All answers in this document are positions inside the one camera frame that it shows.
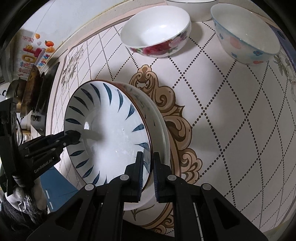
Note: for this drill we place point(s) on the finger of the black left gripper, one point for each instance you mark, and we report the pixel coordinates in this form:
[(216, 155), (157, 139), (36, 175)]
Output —
[(43, 146)]

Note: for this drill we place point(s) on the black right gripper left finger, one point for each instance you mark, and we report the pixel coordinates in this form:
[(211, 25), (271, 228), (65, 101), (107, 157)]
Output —
[(95, 212)]

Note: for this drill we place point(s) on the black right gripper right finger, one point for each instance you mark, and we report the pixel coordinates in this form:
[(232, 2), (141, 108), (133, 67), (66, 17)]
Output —
[(201, 212)]

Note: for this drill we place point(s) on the white plate blue stripes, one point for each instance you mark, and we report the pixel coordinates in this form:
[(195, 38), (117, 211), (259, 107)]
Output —
[(113, 131)]

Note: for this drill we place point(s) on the white bowl pastel flowers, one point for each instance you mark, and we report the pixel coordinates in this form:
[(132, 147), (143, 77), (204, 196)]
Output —
[(243, 35)]

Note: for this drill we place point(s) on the white gloved left hand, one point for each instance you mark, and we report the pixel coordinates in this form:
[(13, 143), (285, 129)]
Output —
[(31, 201)]

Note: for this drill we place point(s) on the black induction cooktop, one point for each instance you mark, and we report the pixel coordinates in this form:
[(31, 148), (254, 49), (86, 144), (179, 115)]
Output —
[(39, 113)]

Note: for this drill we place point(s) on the white plate pink flowers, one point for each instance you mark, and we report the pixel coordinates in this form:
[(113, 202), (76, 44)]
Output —
[(153, 214)]

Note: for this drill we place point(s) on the steel pot with lid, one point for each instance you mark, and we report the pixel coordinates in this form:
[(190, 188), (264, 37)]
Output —
[(16, 89)]

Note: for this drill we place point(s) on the patterned pink table mat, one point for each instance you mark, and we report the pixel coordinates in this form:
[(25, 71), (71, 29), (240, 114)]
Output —
[(230, 125)]

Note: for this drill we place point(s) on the colourful fruit sticker poster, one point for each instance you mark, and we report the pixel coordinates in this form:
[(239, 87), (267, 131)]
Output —
[(31, 49)]

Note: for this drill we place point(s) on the white bowl red flowers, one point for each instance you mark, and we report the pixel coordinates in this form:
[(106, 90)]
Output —
[(157, 32)]

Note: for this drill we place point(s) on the purple smartphone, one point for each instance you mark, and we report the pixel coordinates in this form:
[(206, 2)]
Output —
[(286, 44)]

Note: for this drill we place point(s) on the white bowl black rim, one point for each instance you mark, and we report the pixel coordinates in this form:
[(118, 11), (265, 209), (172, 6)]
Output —
[(199, 10)]

